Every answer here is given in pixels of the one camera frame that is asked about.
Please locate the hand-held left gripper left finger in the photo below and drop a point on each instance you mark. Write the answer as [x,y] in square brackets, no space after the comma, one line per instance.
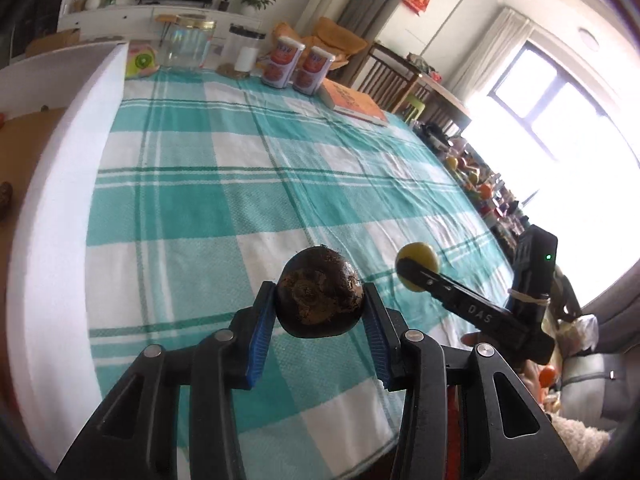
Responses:
[260,345]

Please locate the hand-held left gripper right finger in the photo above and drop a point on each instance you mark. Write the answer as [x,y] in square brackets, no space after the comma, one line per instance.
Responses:
[375,345]

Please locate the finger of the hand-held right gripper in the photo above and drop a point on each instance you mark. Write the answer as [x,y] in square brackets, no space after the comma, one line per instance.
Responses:
[425,280]

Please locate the yellow round fruit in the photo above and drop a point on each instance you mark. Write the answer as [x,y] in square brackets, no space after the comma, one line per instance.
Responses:
[420,252]

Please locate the dark brown round root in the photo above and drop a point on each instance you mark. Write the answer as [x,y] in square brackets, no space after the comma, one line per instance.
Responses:
[320,290]

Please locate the dark brown oval fruit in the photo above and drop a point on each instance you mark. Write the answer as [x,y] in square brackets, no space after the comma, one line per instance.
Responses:
[5,201]

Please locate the person's right hand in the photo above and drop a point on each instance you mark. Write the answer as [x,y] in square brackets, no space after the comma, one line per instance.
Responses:
[472,341]

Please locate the small orange fruit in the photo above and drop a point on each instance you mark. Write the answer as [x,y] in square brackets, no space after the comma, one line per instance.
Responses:
[548,376]

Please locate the pile of assorted produce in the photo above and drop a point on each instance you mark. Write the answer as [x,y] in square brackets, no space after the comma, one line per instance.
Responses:
[482,187]

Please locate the grey bag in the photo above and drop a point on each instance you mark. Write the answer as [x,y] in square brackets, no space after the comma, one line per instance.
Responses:
[595,385]

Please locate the large window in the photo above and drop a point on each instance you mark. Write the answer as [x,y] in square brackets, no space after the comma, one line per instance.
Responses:
[560,125]

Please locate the white fuzzy blanket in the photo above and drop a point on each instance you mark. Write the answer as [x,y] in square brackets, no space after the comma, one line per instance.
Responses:
[580,440]

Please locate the teal checkered tablecloth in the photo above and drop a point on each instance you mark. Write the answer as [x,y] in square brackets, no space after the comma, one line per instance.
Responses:
[200,185]

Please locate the green stool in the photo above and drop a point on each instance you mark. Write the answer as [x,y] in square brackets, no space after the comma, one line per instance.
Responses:
[413,107]

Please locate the brown wooden table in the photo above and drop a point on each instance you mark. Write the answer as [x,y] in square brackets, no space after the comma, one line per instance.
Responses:
[445,100]

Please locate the orange book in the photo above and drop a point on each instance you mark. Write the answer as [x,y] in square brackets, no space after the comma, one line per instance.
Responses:
[355,105]

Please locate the brown wooden chair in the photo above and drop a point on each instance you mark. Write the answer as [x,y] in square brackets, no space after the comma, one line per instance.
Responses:
[395,75]

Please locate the white sheer curtain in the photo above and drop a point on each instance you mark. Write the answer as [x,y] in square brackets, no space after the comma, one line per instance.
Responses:
[492,50]

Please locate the white can with red label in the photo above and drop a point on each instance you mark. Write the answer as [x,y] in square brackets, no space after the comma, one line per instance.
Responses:
[312,72]
[281,62]

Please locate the small round ceiling lamp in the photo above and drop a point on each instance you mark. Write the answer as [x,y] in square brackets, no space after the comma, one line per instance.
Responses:
[589,40]

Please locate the orange cushion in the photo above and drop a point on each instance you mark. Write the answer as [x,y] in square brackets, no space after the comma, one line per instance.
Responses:
[325,35]

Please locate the clear jar with black lid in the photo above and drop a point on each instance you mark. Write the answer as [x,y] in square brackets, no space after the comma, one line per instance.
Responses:
[242,52]

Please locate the glass jar with gold lid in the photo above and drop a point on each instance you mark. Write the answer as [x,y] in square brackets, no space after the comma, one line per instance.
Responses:
[185,45]

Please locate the wooden stool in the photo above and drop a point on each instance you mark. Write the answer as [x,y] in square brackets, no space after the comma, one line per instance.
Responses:
[162,18]

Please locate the white television cabinet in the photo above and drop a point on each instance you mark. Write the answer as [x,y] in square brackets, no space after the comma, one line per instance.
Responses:
[115,15]

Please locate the brown cardboard box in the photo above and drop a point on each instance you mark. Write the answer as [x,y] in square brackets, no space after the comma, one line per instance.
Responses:
[52,42]

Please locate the round white vase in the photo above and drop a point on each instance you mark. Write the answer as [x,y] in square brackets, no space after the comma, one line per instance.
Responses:
[92,2]

